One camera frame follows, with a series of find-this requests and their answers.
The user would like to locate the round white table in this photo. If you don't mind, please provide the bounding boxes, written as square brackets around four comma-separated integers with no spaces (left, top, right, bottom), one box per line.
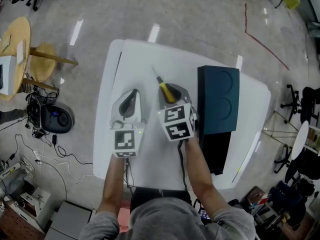
[290,120,310,160]

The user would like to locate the black round floor device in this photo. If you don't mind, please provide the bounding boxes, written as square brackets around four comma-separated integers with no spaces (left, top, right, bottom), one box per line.
[39,103,75,135]

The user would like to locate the pale metal stand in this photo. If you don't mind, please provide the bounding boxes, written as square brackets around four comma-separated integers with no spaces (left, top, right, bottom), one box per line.
[260,109,300,148]

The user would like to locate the yellow and black screwdriver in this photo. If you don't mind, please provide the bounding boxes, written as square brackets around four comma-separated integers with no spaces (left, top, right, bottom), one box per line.
[150,65,177,104]

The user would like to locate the round wooden stool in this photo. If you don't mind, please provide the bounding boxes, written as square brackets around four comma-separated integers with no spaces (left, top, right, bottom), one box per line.
[22,42,79,90]

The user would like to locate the round wooden table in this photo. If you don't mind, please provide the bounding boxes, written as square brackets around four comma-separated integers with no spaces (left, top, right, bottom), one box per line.
[0,16,32,101]

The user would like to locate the person's right forearm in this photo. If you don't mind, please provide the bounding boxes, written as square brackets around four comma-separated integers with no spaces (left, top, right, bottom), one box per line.
[183,135,231,221]

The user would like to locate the pink stool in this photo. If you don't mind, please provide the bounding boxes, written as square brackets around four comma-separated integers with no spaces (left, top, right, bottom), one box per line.
[118,207,133,233]

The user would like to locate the white cabinet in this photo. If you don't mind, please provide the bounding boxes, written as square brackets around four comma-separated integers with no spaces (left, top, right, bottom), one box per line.
[19,185,52,228]

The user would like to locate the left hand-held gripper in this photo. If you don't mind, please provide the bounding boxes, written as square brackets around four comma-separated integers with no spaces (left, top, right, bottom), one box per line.
[108,88,147,159]

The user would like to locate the grey box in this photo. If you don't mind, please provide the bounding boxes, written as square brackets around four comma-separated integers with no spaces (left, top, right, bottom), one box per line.
[44,200,94,240]

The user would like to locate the brown perforated board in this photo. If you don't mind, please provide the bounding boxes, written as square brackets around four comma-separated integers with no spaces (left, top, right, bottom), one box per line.
[0,205,46,240]

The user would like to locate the white box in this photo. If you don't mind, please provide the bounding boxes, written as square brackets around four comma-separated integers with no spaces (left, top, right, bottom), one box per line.
[0,55,19,95]

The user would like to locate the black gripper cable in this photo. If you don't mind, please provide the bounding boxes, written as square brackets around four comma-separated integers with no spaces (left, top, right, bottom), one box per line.
[176,139,189,192]
[124,157,135,194]

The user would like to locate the black floor cable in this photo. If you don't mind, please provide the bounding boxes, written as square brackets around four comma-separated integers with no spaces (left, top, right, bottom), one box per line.
[14,133,94,202]

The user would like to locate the dark teal box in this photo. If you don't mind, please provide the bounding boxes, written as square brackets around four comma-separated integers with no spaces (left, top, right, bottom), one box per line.
[197,65,241,176]

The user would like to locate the small white device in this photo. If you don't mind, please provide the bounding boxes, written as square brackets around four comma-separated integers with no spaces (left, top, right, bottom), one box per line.
[15,39,27,65]

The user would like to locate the person's black trousers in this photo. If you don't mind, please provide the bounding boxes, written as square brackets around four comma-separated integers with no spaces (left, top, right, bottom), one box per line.
[129,186,193,213]

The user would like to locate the person's grey shirt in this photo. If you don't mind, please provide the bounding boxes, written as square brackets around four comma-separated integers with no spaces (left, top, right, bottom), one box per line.
[78,197,257,240]

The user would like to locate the person's left forearm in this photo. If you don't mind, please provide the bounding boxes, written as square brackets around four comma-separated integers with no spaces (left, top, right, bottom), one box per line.
[95,154,126,216]

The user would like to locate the white floor cable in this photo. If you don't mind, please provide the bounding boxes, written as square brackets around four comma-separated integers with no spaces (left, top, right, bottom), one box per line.
[37,143,95,182]

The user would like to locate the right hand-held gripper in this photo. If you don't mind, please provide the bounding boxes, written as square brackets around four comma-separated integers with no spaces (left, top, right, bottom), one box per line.
[156,83,199,143]

